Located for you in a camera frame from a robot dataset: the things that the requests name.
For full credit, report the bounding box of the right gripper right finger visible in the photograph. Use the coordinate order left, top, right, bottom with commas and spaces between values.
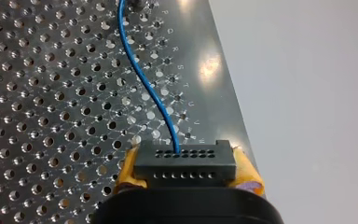
228, 145, 266, 198

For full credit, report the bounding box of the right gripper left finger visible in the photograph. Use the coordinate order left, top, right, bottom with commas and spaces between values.
113, 143, 148, 195

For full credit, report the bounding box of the blue cable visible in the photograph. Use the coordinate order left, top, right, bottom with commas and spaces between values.
117, 0, 238, 189

